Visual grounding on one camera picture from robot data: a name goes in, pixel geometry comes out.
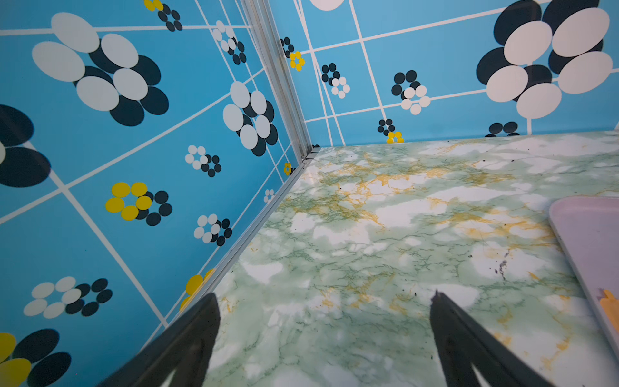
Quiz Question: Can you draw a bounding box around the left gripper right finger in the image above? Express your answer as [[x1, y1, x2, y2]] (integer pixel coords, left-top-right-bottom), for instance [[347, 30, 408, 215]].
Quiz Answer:
[[430, 292, 551, 386]]

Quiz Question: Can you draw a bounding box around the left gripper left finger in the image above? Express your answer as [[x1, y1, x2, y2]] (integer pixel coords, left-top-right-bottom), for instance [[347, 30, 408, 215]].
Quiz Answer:
[[99, 293, 221, 386]]

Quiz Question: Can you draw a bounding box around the pile of candies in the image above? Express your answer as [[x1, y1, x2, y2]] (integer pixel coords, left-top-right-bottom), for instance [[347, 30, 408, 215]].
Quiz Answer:
[[599, 289, 619, 332]]

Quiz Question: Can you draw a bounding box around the lilac plastic tray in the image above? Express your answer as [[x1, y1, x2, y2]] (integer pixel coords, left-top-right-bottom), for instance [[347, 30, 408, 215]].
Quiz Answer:
[[549, 196, 618, 353]]

